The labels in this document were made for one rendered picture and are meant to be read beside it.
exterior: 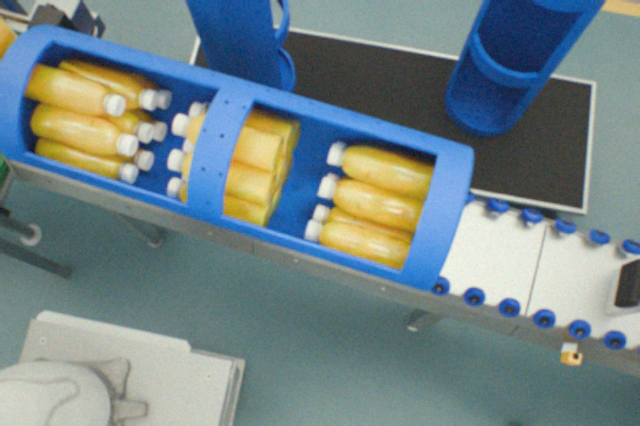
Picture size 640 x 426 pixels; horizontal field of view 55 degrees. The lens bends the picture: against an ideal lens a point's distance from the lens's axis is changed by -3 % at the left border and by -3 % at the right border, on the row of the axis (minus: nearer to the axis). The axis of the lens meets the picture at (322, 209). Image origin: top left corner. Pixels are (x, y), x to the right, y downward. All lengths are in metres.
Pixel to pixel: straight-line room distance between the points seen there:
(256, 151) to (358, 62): 1.29
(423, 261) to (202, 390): 0.46
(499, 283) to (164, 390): 0.71
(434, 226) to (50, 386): 0.65
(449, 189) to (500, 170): 1.23
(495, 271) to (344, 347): 0.98
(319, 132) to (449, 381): 1.23
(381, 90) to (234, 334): 1.02
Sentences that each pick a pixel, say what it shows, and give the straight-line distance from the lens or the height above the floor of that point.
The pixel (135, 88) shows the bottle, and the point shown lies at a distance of 1.29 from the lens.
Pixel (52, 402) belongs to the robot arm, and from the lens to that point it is 1.01.
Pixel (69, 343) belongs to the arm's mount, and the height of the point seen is 1.07.
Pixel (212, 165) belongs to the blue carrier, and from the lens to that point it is 1.11.
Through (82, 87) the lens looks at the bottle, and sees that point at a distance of 1.26.
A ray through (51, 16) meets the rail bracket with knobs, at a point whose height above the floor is 1.00.
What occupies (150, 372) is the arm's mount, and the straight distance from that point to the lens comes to 1.21.
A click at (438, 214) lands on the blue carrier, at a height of 1.23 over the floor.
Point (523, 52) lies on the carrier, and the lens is 2.28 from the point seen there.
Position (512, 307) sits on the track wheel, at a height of 0.97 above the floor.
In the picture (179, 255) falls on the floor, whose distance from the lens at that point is 2.34.
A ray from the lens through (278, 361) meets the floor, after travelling 2.25.
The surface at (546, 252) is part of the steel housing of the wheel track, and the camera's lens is 1.43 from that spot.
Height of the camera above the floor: 2.25
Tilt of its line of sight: 75 degrees down
